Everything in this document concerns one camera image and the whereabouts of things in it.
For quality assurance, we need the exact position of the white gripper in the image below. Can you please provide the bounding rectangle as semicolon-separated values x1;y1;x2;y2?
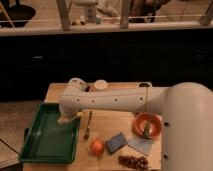
57;105;81;125

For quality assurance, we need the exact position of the blue sponge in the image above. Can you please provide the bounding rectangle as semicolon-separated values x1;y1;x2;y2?
106;133;127;154

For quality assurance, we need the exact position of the bunch of red grapes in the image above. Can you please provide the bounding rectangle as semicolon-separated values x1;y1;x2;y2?
118;155;149;171

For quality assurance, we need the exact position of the yellow banana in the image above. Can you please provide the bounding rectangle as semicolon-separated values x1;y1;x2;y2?
76;112;85;117

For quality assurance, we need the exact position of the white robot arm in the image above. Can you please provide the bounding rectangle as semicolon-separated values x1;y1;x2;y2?
58;78;213;171

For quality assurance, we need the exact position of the grey cloth napkin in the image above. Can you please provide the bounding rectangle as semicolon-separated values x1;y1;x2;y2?
127;136;154;156

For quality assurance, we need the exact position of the green plastic tray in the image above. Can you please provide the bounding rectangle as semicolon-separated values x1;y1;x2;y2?
19;103;80;164

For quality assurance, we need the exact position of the orange bowl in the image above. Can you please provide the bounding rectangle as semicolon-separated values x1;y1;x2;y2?
132;113;161;139

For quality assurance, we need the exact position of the black round object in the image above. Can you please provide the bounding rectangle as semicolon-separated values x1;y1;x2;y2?
139;83;150;87

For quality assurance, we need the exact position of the metal fork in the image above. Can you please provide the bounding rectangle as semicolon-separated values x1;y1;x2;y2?
83;111;92;140

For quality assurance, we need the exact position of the orange fruit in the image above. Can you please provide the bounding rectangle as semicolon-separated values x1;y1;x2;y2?
90;139;105;156

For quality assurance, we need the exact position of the green item in bowl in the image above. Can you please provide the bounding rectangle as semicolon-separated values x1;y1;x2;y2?
143;121;151;139

